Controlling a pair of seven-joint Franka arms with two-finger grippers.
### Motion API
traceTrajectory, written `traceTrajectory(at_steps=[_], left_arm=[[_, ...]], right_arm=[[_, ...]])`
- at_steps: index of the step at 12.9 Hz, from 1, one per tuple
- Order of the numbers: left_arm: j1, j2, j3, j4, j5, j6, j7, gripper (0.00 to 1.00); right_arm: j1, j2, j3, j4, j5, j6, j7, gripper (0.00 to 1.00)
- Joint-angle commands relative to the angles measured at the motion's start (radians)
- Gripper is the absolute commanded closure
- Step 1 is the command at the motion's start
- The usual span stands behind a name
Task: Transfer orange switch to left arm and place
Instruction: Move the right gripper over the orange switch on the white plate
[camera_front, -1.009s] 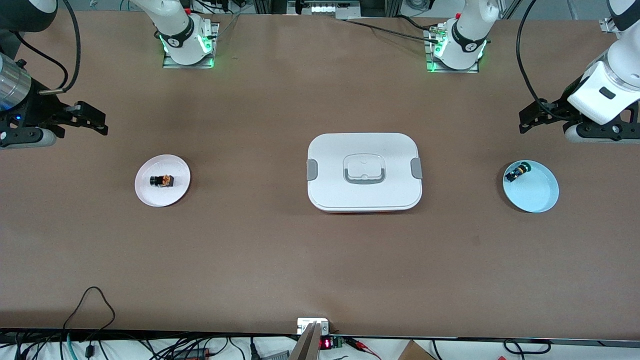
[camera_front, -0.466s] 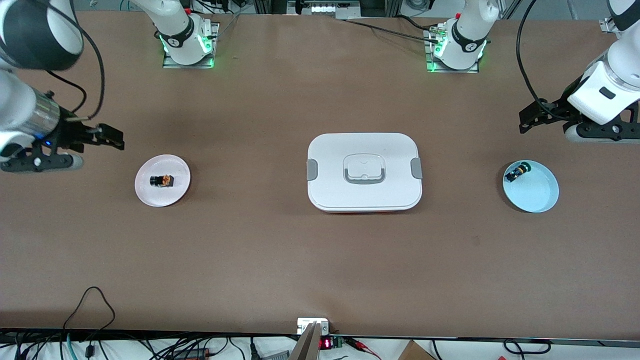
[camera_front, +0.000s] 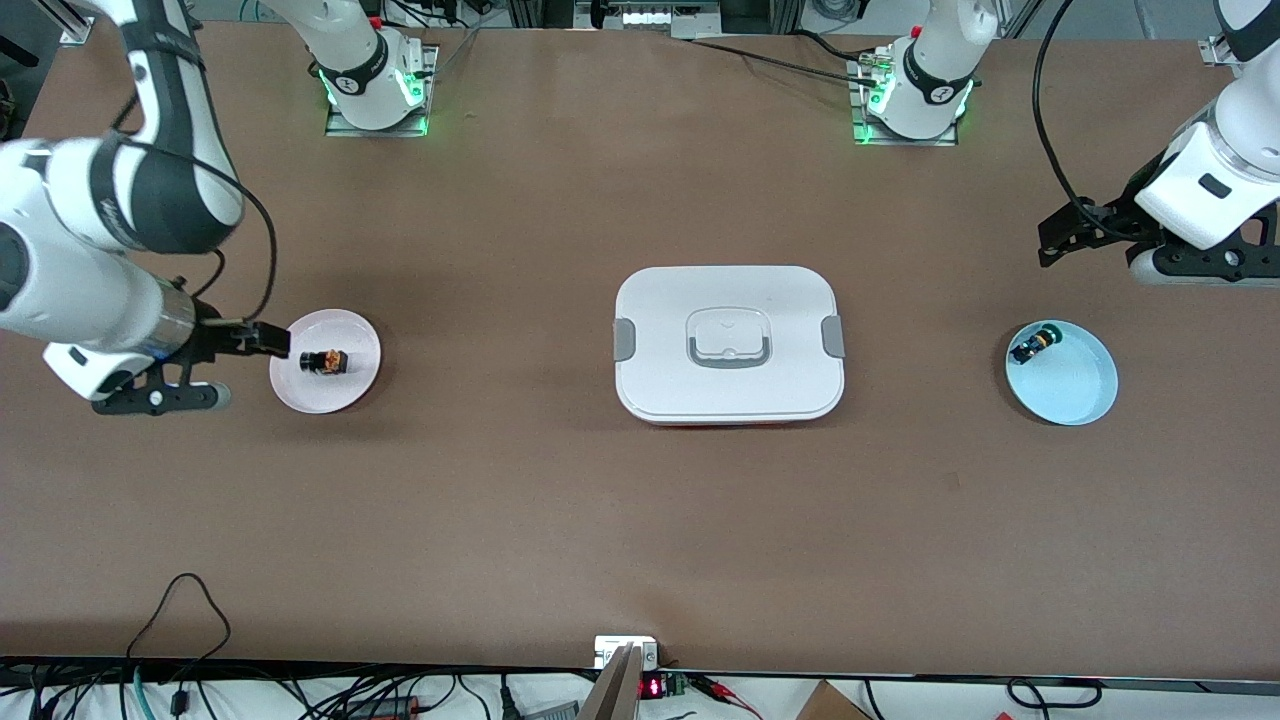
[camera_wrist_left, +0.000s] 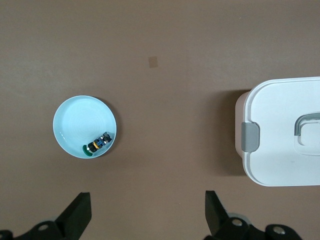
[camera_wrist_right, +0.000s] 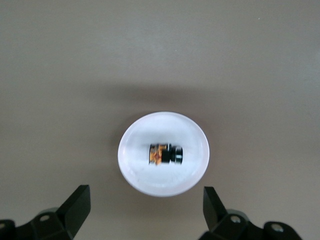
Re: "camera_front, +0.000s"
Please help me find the white lidded lunch box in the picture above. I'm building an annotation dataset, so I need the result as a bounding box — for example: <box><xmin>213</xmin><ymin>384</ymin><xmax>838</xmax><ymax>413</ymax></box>
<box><xmin>612</xmin><ymin>265</ymin><xmax>847</xmax><ymax>426</ymax></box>

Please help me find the small white electronics box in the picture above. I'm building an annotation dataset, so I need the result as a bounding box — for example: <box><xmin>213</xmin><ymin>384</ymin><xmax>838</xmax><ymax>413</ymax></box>
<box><xmin>594</xmin><ymin>636</ymin><xmax>660</xmax><ymax>670</ymax></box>

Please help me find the pink round plate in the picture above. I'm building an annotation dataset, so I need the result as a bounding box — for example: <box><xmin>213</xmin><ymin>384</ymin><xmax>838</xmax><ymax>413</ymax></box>
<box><xmin>269</xmin><ymin>309</ymin><xmax>382</xmax><ymax>415</ymax></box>

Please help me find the light blue round plate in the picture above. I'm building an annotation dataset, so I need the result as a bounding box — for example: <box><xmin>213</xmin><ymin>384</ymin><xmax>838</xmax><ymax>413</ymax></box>
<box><xmin>1005</xmin><ymin>319</ymin><xmax>1119</xmax><ymax>427</ymax></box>

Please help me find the aluminium profile piece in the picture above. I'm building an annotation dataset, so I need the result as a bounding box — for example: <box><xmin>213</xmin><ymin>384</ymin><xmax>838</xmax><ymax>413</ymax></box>
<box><xmin>33</xmin><ymin>0</ymin><xmax>98</xmax><ymax>47</ymax></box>

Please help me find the white power strip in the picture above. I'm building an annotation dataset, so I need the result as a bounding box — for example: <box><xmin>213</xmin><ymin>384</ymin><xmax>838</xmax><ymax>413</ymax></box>
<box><xmin>620</xmin><ymin>3</ymin><xmax>723</xmax><ymax>28</ymax></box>

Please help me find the grey metal bar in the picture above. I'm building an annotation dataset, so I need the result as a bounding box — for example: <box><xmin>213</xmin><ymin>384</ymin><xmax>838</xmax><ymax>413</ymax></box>
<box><xmin>578</xmin><ymin>644</ymin><xmax>646</xmax><ymax>720</ymax></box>

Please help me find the brown cardboard piece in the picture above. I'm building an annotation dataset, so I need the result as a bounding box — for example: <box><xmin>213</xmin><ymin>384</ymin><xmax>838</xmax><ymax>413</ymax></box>
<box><xmin>795</xmin><ymin>680</ymin><xmax>873</xmax><ymax>720</ymax></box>

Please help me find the red clip lead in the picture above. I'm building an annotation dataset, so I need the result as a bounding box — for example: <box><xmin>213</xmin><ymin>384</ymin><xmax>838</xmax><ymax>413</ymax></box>
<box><xmin>695</xmin><ymin>675</ymin><xmax>761</xmax><ymax>716</ymax></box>

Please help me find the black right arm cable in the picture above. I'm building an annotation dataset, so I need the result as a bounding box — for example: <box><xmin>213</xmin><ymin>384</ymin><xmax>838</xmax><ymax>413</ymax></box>
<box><xmin>110</xmin><ymin>90</ymin><xmax>278</xmax><ymax>321</ymax></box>

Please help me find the green push-button switch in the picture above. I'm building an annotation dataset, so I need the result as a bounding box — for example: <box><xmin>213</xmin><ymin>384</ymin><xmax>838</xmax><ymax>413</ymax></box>
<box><xmin>1010</xmin><ymin>325</ymin><xmax>1059</xmax><ymax>365</ymax></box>

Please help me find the black looped cable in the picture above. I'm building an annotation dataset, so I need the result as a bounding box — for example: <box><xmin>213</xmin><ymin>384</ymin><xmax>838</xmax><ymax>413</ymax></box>
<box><xmin>125</xmin><ymin>573</ymin><xmax>233</xmax><ymax>666</ymax></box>

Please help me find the black cable on table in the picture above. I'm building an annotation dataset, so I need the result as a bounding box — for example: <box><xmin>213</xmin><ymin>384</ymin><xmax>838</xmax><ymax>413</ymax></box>
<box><xmin>690</xmin><ymin>28</ymin><xmax>881</xmax><ymax>86</ymax></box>

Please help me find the black coiled cable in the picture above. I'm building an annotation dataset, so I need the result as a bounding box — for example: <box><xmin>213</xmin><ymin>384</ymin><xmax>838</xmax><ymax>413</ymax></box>
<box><xmin>1006</xmin><ymin>677</ymin><xmax>1103</xmax><ymax>713</ymax></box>

